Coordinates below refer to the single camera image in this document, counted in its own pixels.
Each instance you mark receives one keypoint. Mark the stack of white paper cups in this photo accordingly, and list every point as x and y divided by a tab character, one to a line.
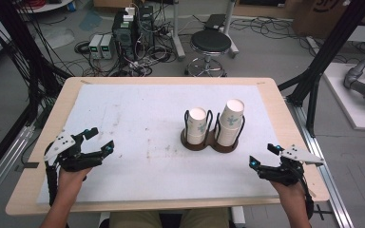
197	126
231	126

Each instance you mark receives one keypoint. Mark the person's right hand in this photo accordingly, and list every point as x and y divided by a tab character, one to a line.
288	191

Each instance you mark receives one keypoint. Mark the person's left hand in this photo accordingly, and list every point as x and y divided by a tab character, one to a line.
71	180

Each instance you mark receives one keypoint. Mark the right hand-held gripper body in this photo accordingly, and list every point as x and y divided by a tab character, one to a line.
286	172

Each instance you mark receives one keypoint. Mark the person's khaki trousers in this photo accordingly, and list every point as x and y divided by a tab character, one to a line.
133	220

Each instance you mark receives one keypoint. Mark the white stand leg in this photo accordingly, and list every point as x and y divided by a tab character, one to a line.
178	38
231	38

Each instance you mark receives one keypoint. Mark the wooden table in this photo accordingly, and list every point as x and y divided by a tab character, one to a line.
274	104

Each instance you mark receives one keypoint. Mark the white round table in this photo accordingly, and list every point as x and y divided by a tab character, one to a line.
47	5

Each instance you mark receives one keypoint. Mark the aluminium rail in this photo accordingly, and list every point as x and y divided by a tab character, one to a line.
3	167
326	177

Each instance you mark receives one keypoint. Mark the cardboard box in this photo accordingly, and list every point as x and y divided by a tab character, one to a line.
323	15

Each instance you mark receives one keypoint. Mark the black flat device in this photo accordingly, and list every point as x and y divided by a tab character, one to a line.
215	21

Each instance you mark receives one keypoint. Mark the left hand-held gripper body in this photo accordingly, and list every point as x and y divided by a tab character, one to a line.
64	148

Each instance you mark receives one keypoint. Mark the grey power supply unit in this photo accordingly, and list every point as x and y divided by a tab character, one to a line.
107	46
95	46

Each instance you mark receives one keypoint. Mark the black computer tower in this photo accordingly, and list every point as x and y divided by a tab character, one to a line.
146	25
123	34

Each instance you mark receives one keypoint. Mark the white table pedestal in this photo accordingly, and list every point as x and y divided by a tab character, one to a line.
238	218

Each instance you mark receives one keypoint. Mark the black round stool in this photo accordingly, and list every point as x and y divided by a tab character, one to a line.
210	41

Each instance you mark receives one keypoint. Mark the black metal frame post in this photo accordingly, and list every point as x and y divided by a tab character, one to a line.
326	50

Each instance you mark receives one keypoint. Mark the white platform board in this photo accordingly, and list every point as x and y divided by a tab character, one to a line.
345	101

